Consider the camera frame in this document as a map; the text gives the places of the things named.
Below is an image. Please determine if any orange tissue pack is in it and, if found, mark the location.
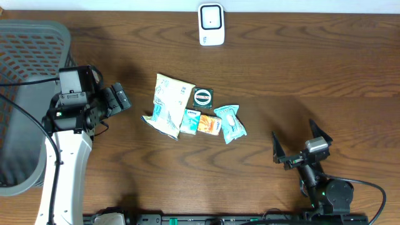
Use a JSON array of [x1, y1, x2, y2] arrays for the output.
[[197, 114, 222, 136]]

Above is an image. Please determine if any grey plastic mesh basket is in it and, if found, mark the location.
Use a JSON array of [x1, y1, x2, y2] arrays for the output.
[[1, 19, 76, 196]]

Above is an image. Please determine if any teal tissue pack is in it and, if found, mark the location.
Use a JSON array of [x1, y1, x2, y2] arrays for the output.
[[180, 109, 201, 135]]

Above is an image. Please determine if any dark green round-logo packet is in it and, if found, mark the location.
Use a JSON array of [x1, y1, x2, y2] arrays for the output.
[[193, 87, 213, 109]]

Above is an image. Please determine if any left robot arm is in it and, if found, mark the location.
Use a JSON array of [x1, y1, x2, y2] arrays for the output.
[[35, 130, 129, 225]]

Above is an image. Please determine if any white barcode scanner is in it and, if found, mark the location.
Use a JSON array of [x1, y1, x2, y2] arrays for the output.
[[197, 3, 225, 46]]

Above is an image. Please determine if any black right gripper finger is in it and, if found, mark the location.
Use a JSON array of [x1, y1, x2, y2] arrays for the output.
[[272, 132, 285, 164], [309, 119, 333, 144]]

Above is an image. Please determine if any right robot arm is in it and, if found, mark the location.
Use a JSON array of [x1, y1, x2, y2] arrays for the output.
[[272, 119, 354, 220]]

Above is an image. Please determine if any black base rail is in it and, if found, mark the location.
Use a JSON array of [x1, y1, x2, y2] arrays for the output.
[[82, 212, 369, 225]]

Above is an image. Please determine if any white snack bag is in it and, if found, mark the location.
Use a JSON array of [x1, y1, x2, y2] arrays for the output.
[[141, 74, 196, 141]]

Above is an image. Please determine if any mint wet wipes pack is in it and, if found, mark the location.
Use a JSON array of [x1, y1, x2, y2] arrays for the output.
[[214, 105, 247, 144]]

